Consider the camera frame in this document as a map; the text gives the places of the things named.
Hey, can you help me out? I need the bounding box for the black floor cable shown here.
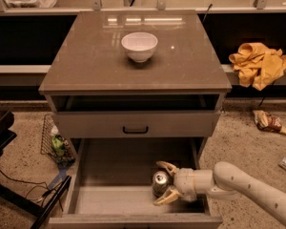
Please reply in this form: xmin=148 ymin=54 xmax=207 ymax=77
xmin=0 ymin=159 xmax=65 ymax=212

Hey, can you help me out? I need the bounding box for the open middle drawer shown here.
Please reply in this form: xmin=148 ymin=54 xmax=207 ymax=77
xmin=49 ymin=137 xmax=222 ymax=229

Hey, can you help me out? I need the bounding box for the wire mesh basket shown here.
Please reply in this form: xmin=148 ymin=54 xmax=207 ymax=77
xmin=41 ymin=114 xmax=75 ymax=166

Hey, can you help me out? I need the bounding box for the black chair base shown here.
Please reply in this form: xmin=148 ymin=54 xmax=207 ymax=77
xmin=0 ymin=110 xmax=72 ymax=229

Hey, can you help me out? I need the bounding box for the blue tape strip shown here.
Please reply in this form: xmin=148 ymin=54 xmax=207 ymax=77
xmin=48 ymin=164 xmax=70 ymax=189

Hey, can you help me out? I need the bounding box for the grey top drawer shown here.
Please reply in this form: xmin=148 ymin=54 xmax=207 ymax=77
xmin=52 ymin=111 xmax=220 ymax=138

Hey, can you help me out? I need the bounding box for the white ceramic bowl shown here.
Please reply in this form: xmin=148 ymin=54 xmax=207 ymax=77
xmin=121 ymin=32 xmax=158 ymax=63

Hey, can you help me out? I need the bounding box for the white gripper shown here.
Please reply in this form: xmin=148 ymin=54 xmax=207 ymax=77
xmin=153 ymin=161 xmax=197 ymax=206

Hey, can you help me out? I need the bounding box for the black drawer handle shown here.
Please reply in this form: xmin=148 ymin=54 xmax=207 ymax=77
xmin=122 ymin=126 xmax=149 ymax=135

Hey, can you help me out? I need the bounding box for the yellow crumpled cloth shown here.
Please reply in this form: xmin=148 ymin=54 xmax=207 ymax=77
xmin=229 ymin=43 xmax=286 ymax=91

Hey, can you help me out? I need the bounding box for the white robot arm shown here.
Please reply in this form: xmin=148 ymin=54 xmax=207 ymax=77
xmin=153 ymin=161 xmax=286 ymax=227

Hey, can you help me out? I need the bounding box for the green bag in basket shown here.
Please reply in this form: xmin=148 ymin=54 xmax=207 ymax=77
xmin=51 ymin=135 xmax=65 ymax=156

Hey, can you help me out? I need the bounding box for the brown snack bag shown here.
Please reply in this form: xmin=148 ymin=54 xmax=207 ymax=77
xmin=254 ymin=110 xmax=286 ymax=135

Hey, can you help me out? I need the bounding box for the grey drawer cabinet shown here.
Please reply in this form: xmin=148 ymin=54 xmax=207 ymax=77
xmin=38 ymin=10 xmax=233 ymax=164

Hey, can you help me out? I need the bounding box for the silver green 7up can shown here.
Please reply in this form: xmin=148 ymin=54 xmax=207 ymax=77
xmin=152 ymin=171 xmax=170 ymax=198

